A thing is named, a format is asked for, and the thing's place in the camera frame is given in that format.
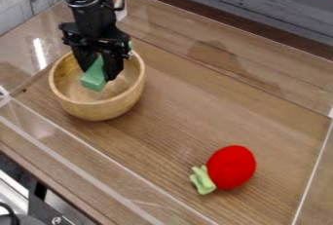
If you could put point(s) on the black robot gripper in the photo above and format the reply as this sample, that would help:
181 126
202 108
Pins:
93 34

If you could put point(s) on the green foam block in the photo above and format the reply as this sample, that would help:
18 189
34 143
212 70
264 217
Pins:
93 78

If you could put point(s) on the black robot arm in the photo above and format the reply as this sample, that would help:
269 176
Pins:
94 36

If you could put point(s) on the brown wooden bowl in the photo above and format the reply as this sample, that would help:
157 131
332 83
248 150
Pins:
103 105

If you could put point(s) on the red plush strawberry toy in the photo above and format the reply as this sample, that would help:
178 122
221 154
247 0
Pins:
229 169

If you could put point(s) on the clear acrylic corner bracket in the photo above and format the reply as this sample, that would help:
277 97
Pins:
121 9

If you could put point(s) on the clear acrylic tray wall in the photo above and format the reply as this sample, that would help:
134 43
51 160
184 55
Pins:
110 193

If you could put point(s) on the black table leg bracket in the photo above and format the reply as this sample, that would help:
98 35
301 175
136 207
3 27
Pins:
39 209

